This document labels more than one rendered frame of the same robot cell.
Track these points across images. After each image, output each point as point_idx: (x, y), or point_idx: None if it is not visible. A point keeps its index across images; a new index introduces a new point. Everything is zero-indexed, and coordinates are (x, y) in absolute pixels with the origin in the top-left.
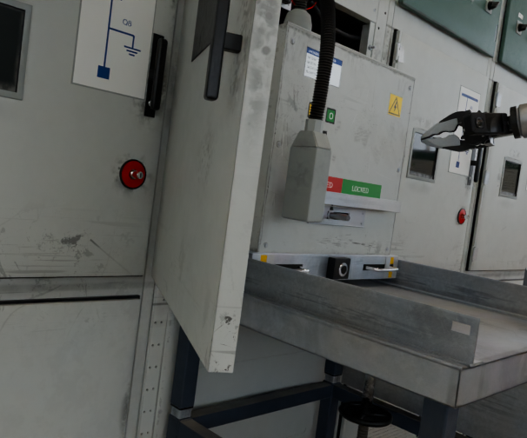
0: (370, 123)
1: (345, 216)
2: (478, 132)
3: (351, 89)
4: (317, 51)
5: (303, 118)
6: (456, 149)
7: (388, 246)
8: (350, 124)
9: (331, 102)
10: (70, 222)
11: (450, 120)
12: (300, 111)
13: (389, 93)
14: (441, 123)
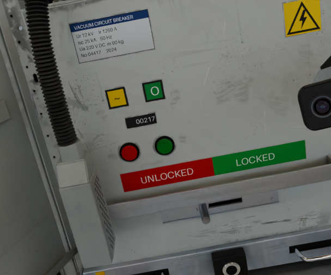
0: (247, 67)
1: (201, 219)
2: (323, 127)
3: (184, 39)
4: (91, 21)
5: (104, 113)
6: None
7: None
8: (201, 85)
9: (149, 73)
10: None
11: None
12: (94, 107)
13: (279, 5)
14: (323, 71)
